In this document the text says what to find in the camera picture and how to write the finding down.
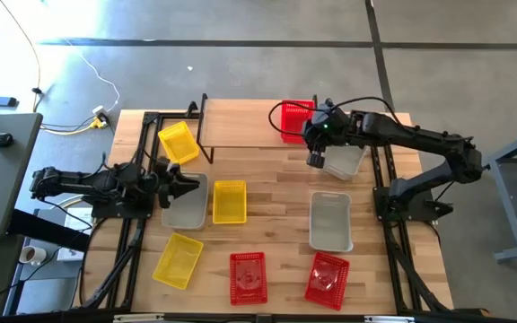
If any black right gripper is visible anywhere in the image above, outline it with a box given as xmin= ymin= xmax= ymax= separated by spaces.
xmin=302 ymin=99 xmax=352 ymax=170

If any grey plastic bin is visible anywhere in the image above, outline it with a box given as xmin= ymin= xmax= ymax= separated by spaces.
xmin=161 ymin=172 xmax=209 ymax=231
xmin=323 ymin=145 xmax=368 ymax=181
xmin=308 ymin=191 xmax=355 ymax=253

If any silver metal bracket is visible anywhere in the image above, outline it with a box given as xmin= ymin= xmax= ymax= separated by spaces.
xmin=113 ymin=313 xmax=165 ymax=323
xmin=364 ymin=315 xmax=416 ymax=323

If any wooden shelf with black legs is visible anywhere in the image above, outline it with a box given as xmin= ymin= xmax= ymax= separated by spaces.
xmin=195 ymin=92 xmax=320 ymax=165

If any white power strip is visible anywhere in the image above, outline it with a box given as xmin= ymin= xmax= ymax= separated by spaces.
xmin=91 ymin=105 xmax=110 ymax=130

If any black aluminium table frame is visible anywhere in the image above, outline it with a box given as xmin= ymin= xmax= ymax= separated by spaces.
xmin=74 ymin=96 xmax=488 ymax=323

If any black desk support beam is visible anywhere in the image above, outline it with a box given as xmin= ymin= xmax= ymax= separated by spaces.
xmin=5 ymin=208 xmax=92 ymax=253

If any thin yellow cable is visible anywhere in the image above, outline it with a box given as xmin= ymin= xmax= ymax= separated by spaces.
xmin=0 ymin=0 xmax=44 ymax=113

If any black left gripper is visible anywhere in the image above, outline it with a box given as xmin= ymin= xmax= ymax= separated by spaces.
xmin=150 ymin=156 xmax=202 ymax=210

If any white floor cable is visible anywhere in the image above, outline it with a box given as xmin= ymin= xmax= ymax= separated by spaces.
xmin=63 ymin=38 xmax=121 ymax=113

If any yellow plastic mesh basket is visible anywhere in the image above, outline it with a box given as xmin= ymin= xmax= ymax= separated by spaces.
xmin=157 ymin=120 xmax=201 ymax=166
xmin=212 ymin=179 xmax=248 ymax=225
xmin=151 ymin=231 xmax=205 ymax=291

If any red plastic mesh basket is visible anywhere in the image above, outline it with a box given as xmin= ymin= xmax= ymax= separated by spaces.
xmin=280 ymin=99 xmax=316 ymax=145
xmin=229 ymin=251 xmax=269 ymax=307
xmin=303 ymin=251 xmax=351 ymax=311

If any grey-blue metal table frame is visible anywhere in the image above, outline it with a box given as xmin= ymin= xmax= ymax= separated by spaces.
xmin=482 ymin=124 xmax=517 ymax=264

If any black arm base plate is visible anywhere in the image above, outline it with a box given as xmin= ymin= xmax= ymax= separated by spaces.
xmin=372 ymin=184 xmax=455 ymax=224
xmin=90 ymin=196 xmax=157 ymax=221

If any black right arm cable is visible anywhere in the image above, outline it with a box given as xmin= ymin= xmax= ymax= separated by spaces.
xmin=267 ymin=95 xmax=406 ymax=139

